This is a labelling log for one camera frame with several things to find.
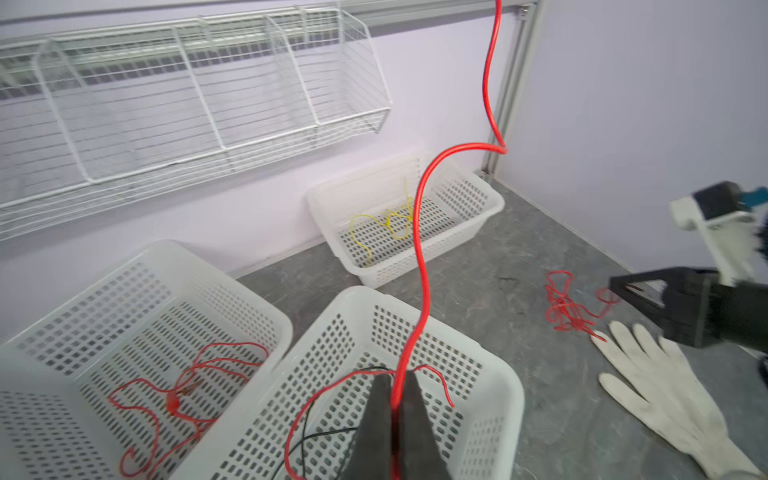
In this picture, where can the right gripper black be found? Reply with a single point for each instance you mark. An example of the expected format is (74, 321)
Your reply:
(690, 299)

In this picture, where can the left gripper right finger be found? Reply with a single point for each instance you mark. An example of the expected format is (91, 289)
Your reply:
(418, 455)

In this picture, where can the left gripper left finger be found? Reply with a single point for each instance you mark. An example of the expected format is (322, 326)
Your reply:
(371, 453)

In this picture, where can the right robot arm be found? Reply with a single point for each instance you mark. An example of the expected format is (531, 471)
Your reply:
(741, 316)

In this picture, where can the white work glove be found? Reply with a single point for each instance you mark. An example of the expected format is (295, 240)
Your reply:
(658, 386)

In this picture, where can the white basket back right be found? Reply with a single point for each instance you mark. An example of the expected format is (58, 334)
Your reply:
(366, 216)

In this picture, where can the white basket back left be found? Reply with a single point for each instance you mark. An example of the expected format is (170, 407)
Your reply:
(115, 383)

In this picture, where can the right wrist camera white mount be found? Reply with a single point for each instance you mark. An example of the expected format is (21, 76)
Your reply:
(724, 215)

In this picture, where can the aluminium frame rails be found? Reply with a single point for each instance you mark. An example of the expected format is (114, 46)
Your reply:
(393, 16)

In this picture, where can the white wire wall rack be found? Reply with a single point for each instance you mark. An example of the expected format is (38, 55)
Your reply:
(92, 120)

